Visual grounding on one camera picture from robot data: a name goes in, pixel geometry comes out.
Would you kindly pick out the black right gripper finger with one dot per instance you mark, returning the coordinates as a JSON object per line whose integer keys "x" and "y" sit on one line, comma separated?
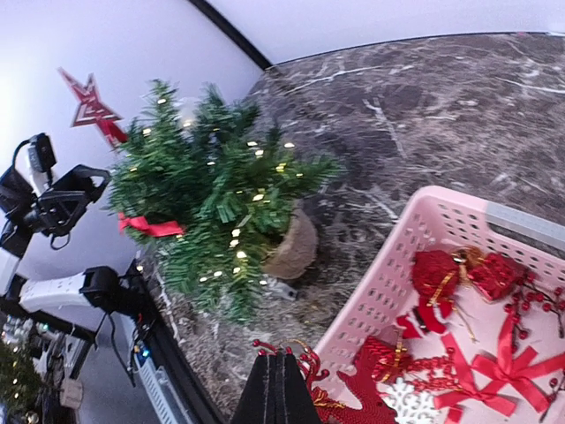
{"x": 275, "y": 393}

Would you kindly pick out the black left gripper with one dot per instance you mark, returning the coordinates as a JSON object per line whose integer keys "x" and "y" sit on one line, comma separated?
{"x": 54, "y": 213}

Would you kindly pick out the red reindeer ornament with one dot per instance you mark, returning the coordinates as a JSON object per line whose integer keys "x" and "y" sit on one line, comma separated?
{"x": 372, "y": 408}

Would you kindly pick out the red glitter star topper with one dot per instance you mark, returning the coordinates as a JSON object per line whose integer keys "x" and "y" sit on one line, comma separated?
{"x": 92, "y": 110}

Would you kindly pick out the red ribbon bow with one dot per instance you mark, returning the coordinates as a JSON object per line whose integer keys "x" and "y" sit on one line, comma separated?
{"x": 154, "y": 230}
{"x": 485, "y": 377}

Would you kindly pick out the small green christmas tree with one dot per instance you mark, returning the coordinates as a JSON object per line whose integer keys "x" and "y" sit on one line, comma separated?
{"x": 233, "y": 189}

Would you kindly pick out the pink plastic basket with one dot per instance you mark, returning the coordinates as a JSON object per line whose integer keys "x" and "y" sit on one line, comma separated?
{"x": 459, "y": 319}

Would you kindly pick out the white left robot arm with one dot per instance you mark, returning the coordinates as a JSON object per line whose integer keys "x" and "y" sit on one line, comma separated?
{"x": 98, "y": 287}

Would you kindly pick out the background decorated christmas tree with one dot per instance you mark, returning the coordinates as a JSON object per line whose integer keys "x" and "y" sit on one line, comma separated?
{"x": 20, "y": 384}

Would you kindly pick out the white snowflake ornament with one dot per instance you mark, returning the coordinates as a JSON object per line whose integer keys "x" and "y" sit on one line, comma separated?
{"x": 411, "y": 407}

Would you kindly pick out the red ornaments in basket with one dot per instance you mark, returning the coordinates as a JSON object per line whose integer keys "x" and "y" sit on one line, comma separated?
{"x": 437, "y": 275}

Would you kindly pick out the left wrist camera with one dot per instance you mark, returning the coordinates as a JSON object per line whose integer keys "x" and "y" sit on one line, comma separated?
{"x": 41, "y": 159}

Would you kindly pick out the white perforated cable tray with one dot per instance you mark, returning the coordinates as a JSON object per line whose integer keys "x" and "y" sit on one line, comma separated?
{"x": 166, "y": 402}

